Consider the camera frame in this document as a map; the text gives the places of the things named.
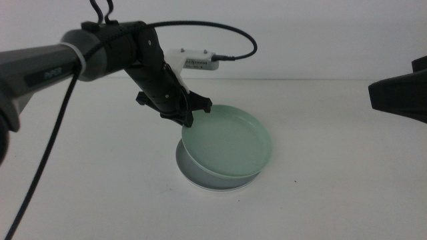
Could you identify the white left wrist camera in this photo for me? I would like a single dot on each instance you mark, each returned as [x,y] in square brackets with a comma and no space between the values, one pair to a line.
[197,60]

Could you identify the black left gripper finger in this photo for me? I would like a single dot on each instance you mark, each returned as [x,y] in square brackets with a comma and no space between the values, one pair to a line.
[188,120]
[171,117]

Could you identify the grey shallow bowl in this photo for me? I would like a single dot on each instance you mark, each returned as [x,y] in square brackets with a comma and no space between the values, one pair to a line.
[197,173]

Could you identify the black grey left Piper arm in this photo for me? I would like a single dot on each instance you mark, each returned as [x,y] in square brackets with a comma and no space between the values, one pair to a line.
[40,66]

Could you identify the white shallow bowl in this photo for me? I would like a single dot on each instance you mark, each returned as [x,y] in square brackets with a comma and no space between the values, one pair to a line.
[217,190]

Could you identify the mint green shallow bowl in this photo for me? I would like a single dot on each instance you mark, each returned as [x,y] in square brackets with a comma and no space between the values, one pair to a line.
[230,143]

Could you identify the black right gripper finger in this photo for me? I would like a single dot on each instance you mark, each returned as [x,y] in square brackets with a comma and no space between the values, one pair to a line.
[400,96]
[420,64]

